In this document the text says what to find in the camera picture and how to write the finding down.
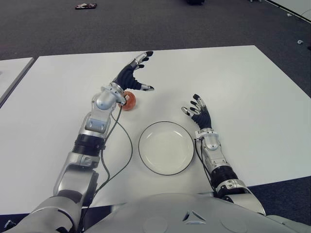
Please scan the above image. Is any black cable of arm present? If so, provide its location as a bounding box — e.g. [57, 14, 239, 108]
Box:
[79, 96, 134, 233]
[194, 137, 217, 196]

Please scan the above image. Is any white table with cable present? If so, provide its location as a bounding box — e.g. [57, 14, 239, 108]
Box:
[263, 0, 311, 24]

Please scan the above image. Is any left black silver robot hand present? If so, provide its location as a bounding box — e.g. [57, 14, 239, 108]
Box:
[112, 50, 155, 92]

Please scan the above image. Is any white plate with black rim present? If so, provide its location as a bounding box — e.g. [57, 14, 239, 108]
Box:
[138, 120, 195, 176]

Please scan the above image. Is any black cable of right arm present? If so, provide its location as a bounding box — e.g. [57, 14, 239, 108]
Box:
[194, 137, 217, 196]

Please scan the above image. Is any neighbouring white table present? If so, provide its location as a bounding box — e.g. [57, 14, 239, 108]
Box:
[0, 57, 36, 107]

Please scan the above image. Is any dark patterned item on floor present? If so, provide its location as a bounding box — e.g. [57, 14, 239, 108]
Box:
[74, 2, 97, 10]

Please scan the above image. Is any silver robot torso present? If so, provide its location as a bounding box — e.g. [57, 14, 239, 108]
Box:
[80, 193, 311, 233]

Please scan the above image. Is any red apple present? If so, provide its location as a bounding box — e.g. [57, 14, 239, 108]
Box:
[121, 91, 137, 112]

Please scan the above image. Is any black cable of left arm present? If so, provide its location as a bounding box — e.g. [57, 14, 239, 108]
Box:
[79, 96, 134, 233]

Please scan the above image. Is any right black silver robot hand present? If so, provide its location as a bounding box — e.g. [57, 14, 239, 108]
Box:
[180, 94, 212, 130]

